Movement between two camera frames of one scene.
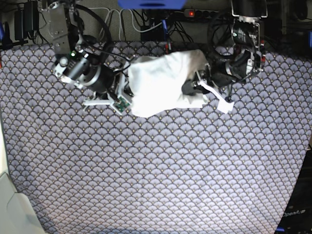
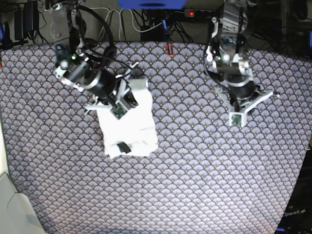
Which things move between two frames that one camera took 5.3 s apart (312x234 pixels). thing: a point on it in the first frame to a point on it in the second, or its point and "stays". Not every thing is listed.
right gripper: [207, 81] to [237, 88]
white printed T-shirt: [156, 83] to [136, 129]
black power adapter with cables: [27, 21] stays
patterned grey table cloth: [88, 169] stays
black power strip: [198, 13] stays
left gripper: [110, 87] stays
